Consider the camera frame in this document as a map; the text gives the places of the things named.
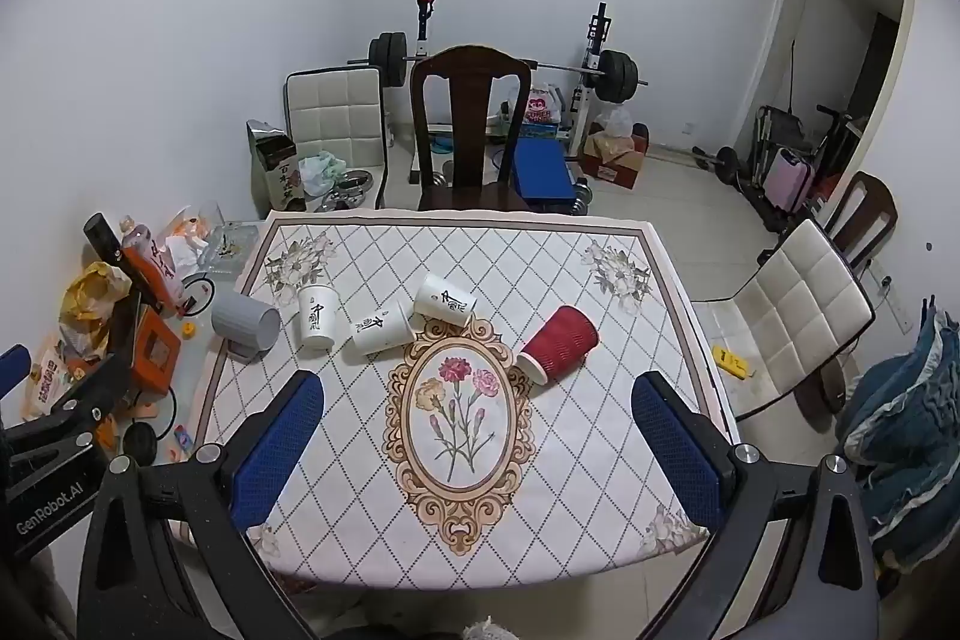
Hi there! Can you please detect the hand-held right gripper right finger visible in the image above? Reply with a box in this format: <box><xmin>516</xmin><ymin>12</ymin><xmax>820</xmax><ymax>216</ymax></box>
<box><xmin>632</xmin><ymin>372</ymin><xmax>880</xmax><ymax>640</ymax></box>

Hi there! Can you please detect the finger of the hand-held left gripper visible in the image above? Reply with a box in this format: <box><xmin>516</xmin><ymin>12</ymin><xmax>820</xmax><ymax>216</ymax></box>
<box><xmin>0</xmin><ymin>345</ymin><xmax>33</xmax><ymax>399</ymax></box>
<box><xmin>6</xmin><ymin>357</ymin><xmax>134</xmax><ymax>461</ymax></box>

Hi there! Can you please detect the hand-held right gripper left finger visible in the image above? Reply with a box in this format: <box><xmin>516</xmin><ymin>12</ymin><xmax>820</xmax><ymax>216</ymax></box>
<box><xmin>77</xmin><ymin>370</ymin><xmax>325</xmax><ymax>640</ymax></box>

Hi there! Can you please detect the red ribbed paper cup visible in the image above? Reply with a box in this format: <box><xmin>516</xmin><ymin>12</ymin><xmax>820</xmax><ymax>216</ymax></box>
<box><xmin>516</xmin><ymin>305</ymin><xmax>601</xmax><ymax>386</ymax></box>

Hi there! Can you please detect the white printed paper cup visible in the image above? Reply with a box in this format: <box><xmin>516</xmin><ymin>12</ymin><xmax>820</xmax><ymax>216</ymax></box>
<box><xmin>413</xmin><ymin>273</ymin><xmax>478</xmax><ymax>324</ymax></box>
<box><xmin>298</xmin><ymin>284</ymin><xmax>337</xmax><ymax>351</ymax></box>
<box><xmin>350</xmin><ymin>300</ymin><xmax>416</xmax><ymax>357</ymax></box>

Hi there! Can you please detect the white squat rack upright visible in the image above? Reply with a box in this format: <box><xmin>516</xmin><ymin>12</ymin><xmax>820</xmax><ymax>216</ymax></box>
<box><xmin>566</xmin><ymin>2</ymin><xmax>610</xmax><ymax>158</ymax></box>
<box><xmin>407</xmin><ymin>0</ymin><xmax>437</xmax><ymax>184</ymax></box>

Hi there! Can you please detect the printed snack packet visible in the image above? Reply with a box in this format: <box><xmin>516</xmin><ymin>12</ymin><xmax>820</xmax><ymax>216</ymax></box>
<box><xmin>22</xmin><ymin>346</ymin><xmax>80</xmax><ymax>420</ymax></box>

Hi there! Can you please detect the black round disc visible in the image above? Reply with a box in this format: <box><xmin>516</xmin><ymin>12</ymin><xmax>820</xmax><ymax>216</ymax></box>
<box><xmin>123</xmin><ymin>425</ymin><xmax>157</xmax><ymax>462</ymax></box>

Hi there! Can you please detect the orange square box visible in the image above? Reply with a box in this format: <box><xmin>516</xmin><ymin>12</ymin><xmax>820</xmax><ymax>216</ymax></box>
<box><xmin>132</xmin><ymin>308</ymin><xmax>182</xmax><ymax>395</ymax></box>

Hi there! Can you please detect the floral diamond pattern tablecloth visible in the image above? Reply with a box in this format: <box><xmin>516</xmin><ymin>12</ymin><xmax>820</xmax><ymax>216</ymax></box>
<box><xmin>191</xmin><ymin>211</ymin><xmax>743</xmax><ymax>593</ymax></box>

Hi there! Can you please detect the yellow tool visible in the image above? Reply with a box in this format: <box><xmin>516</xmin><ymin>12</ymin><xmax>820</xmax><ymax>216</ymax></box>
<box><xmin>712</xmin><ymin>345</ymin><xmax>752</xmax><ymax>380</ymax></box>

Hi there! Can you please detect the yellow plastic bag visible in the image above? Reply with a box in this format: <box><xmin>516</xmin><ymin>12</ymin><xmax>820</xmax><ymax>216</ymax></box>
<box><xmin>61</xmin><ymin>260</ymin><xmax>134</xmax><ymax>322</ymax></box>

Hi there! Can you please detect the grey ribbed cylindrical bin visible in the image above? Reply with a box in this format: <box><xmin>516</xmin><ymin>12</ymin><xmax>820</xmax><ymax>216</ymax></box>
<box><xmin>211</xmin><ymin>289</ymin><xmax>283</xmax><ymax>360</ymax></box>

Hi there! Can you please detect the orange snack package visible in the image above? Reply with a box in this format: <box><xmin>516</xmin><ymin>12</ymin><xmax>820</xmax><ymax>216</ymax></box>
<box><xmin>121</xmin><ymin>244</ymin><xmax>181</xmax><ymax>313</ymax></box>

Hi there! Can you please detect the white padded chair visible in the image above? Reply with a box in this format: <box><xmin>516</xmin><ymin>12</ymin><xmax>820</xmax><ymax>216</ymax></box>
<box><xmin>690</xmin><ymin>218</ymin><xmax>877</xmax><ymax>422</ymax></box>
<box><xmin>283</xmin><ymin>68</ymin><xmax>392</xmax><ymax>211</ymax></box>

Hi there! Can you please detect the clear glass ashtray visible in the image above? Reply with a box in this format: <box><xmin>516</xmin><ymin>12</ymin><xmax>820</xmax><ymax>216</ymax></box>
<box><xmin>201</xmin><ymin>220</ymin><xmax>262</xmax><ymax>283</ymax></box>

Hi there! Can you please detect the blue denim clothing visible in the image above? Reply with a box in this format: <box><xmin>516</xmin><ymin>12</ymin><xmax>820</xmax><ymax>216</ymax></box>
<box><xmin>835</xmin><ymin>297</ymin><xmax>960</xmax><ymax>575</ymax></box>

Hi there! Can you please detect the brown printed carton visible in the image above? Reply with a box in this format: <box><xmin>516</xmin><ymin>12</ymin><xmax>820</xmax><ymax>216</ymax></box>
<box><xmin>247</xmin><ymin>119</ymin><xmax>307</xmax><ymax>214</ymax></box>

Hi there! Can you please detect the white green plastic bag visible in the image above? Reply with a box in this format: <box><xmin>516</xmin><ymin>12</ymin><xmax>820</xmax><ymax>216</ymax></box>
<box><xmin>299</xmin><ymin>151</ymin><xmax>347</xmax><ymax>193</ymax></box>

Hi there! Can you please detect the small black barbell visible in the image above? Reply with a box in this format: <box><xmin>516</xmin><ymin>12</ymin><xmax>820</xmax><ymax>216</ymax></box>
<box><xmin>691</xmin><ymin>144</ymin><xmax>745</xmax><ymax>185</ymax></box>

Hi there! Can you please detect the pink suitcase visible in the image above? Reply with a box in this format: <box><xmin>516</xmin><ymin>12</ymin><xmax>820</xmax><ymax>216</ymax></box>
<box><xmin>764</xmin><ymin>148</ymin><xmax>815</xmax><ymax>215</ymax></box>

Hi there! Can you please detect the cardboard box with red print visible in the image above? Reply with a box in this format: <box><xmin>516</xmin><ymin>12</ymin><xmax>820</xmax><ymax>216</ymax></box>
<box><xmin>583</xmin><ymin>130</ymin><xmax>650</xmax><ymax>192</ymax></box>

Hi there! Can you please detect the dark wooden chair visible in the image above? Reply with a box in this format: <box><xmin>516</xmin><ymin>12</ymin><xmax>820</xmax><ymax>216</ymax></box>
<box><xmin>821</xmin><ymin>171</ymin><xmax>899</xmax><ymax>272</ymax></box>
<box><xmin>410</xmin><ymin>46</ymin><xmax>535</xmax><ymax>214</ymax></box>

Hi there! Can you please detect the folding hand cart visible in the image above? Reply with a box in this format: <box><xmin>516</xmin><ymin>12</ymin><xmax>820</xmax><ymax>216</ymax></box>
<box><xmin>753</xmin><ymin>104</ymin><xmax>805</xmax><ymax>191</ymax></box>

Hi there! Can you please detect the black scooter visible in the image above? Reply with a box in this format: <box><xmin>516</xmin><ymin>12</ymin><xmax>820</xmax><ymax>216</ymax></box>
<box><xmin>812</xmin><ymin>104</ymin><xmax>865</xmax><ymax>195</ymax></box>

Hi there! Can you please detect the red white shopping bag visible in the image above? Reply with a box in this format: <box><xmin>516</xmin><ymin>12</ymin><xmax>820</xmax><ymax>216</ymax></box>
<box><xmin>523</xmin><ymin>85</ymin><xmax>562</xmax><ymax>125</ymax></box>

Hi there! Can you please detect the black barbell with plates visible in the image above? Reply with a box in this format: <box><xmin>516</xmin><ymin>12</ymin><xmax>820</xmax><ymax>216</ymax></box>
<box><xmin>347</xmin><ymin>32</ymin><xmax>650</xmax><ymax>105</ymax></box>

